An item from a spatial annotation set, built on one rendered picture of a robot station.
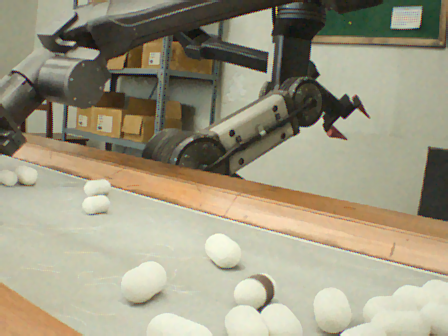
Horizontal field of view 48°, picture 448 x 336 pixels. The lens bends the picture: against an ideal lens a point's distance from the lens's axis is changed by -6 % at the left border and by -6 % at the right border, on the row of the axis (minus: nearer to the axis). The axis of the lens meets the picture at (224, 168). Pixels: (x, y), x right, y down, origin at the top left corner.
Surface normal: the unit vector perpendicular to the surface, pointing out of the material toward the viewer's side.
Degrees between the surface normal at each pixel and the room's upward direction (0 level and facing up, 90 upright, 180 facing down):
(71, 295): 0
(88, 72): 94
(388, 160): 90
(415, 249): 45
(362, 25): 90
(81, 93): 94
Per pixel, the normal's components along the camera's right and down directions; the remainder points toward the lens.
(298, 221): -0.37, -0.67
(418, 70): -0.70, 0.03
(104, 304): 0.10, -0.99
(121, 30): 0.02, 0.70
